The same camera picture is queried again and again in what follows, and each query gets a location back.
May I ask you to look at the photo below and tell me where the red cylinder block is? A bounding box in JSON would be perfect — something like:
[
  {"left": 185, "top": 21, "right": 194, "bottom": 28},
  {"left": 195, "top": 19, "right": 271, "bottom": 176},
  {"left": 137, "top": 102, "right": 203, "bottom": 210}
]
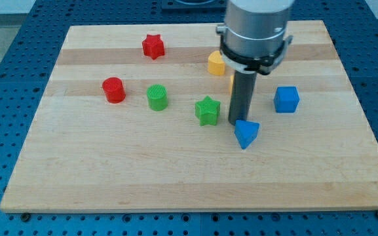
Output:
[{"left": 102, "top": 77, "right": 126, "bottom": 104}]

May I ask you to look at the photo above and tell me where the blue triangle block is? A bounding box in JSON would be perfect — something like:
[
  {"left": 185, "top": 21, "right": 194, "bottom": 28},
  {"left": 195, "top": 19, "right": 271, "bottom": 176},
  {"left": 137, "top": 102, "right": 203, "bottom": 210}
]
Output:
[{"left": 234, "top": 120, "right": 260, "bottom": 149}]

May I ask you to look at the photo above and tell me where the wooden board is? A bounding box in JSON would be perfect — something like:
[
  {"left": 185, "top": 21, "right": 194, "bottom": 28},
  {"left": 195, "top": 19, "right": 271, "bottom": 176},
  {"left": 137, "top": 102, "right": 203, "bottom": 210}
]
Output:
[{"left": 0, "top": 20, "right": 378, "bottom": 213}]

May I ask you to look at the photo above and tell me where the blue cube block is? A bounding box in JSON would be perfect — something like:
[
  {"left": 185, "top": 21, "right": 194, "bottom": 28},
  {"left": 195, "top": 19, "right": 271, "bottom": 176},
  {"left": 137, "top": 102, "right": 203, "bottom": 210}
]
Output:
[{"left": 273, "top": 87, "right": 300, "bottom": 113}]

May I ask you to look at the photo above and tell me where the green cylinder block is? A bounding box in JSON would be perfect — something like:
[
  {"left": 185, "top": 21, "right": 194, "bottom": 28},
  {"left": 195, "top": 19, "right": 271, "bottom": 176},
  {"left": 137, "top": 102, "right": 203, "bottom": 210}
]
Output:
[{"left": 146, "top": 84, "right": 168, "bottom": 111}]

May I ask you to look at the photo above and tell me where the red star block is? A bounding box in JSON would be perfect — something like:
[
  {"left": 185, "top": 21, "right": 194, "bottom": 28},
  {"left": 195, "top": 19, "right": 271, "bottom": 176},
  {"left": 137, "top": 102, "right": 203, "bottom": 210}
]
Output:
[{"left": 142, "top": 34, "right": 165, "bottom": 60}]

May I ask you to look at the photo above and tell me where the green star block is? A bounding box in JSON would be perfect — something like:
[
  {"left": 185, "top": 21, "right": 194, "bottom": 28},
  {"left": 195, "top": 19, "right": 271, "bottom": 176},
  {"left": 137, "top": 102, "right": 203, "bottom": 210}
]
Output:
[{"left": 195, "top": 96, "right": 221, "bottom": 126}]

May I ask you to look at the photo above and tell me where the yellow rounded block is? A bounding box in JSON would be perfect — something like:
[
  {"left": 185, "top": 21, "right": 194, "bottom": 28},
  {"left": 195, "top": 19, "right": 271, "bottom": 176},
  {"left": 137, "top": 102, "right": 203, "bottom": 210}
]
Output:
[{"left": 207, "top": 50, "right": 225, "bottom": 76}]

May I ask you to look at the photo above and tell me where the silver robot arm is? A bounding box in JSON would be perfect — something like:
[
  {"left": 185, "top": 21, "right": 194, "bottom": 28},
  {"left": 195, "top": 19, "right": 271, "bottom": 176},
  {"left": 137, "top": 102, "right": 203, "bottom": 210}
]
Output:
[{"left": 216, "top": 0, "right": 295, "bottom": 75}]

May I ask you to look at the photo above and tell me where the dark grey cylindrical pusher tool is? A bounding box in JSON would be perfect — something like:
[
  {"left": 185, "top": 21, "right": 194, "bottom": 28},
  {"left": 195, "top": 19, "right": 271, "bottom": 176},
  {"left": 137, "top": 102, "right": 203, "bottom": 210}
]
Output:
[{"left": 228, "top": 71, "right": 257, "bottom": 125}]

